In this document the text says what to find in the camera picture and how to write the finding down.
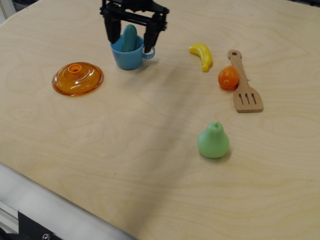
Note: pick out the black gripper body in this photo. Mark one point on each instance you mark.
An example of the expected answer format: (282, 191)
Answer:
(140, 12)

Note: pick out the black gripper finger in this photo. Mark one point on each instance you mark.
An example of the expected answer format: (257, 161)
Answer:
(113, 28)
(150, 37)

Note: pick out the dark green toy cucumber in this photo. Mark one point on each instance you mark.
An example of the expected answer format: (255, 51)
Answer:
(129, 39)

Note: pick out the blue plastic cup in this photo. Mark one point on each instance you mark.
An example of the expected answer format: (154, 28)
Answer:
(133, 59)

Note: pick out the yellow toy banana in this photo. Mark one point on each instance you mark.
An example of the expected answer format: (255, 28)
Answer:
(204, 53)

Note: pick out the orange transparent pot lid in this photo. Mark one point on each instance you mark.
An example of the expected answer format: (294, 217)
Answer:
(77, 79)

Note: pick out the orange toy fruit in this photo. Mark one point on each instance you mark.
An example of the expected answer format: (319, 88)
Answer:
(228, 77)

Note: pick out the wooden slotted spatula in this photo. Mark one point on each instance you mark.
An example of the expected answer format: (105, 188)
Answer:
(245, 98)

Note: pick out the green toy pear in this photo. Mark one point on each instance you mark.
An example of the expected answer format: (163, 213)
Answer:
(213, 142)

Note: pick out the black bracket with screw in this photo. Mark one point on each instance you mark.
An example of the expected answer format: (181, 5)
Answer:
(33, 230)

